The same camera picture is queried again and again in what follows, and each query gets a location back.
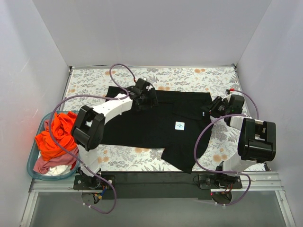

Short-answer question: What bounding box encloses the black t shirt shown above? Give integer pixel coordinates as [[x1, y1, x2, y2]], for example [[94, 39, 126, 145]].
[[101, 90, 212, 174]]

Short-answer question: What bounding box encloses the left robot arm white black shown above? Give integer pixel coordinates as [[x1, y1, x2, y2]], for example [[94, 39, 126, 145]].
[[71, 79, 158, 189]]

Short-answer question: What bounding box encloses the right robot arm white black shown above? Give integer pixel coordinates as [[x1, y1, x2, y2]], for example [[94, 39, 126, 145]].
[[194, 94, 276, 188]]

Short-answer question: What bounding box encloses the floral patterned table mat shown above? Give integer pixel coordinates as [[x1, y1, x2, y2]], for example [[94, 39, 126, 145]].
[[61, 66, 241, 172]]

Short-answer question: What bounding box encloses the orange t shirt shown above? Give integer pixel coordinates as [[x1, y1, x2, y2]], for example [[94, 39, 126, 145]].
[[46, 112, 77, 153]]

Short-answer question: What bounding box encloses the white t shirt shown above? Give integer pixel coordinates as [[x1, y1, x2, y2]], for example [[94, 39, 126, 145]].
[[45, 165, 71, 176]]

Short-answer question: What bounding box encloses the teal plastic laundry basket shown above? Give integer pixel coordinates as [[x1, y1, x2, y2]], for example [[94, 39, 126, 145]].
[[26, 110, 81, 182]]

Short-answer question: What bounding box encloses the pink t shirt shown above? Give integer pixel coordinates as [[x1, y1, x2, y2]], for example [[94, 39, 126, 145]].
[[34, 120, 77, 175]]

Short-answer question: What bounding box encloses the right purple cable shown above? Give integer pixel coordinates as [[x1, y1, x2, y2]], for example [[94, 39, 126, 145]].
[[194, 88, 259, 207]]

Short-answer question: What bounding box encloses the purple cable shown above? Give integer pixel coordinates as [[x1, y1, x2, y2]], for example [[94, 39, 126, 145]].
[[48, 63, 137, 215], [194, 88, 259, 207]]

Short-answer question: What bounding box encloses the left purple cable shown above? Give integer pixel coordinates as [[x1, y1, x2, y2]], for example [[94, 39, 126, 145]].
[[48, 63, 137, 215]]

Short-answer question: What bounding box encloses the aluminium frame rail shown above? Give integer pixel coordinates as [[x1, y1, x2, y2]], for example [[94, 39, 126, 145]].
[[21, 172, 295, 227]]

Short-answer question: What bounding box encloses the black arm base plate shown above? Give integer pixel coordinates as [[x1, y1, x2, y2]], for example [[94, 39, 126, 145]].
[[73, 171, 243, 201]]

